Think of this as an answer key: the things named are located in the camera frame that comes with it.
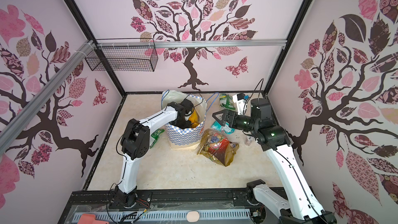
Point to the gold candy bag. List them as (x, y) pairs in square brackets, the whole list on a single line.
[(215, 146)]

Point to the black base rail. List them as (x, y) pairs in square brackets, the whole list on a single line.
[(86, 202)]

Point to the black wire basket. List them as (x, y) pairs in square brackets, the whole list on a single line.
[(123, 55)]

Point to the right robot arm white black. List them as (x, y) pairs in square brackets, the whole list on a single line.
[(301, 205)]

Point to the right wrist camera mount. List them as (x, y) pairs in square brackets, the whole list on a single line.
[(240, 100)]

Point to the green striped snack packet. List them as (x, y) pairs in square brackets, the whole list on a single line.
[(155, 136)]

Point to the aluminium rail wall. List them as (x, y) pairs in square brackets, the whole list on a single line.
[(195, 44), (17, 125)]

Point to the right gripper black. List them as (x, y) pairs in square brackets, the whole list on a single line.
[(226, 120)]

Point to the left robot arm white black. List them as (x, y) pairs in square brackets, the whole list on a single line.
[(135, 143)]

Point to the white slotted cable duct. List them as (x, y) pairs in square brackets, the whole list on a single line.
[(208, 216)]

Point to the teal snack packet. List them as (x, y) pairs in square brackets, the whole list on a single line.
[(222, 128)]

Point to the red object at base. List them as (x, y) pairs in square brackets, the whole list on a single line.
[(90, 219)]

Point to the aluminium rail left wall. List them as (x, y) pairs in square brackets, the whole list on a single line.
[(17, 125)]

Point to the aluminium rail back wall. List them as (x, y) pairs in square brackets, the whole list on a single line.
[(195, 44)]

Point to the blue checkered paper bag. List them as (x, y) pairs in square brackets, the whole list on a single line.
[(186, 132)]

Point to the beige round sticker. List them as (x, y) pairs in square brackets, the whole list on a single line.
[(193, 216)]

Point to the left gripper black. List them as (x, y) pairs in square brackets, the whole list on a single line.
[(186, 127)]

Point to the yellow snack packet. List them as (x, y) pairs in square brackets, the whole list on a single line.
[(194, 119)]

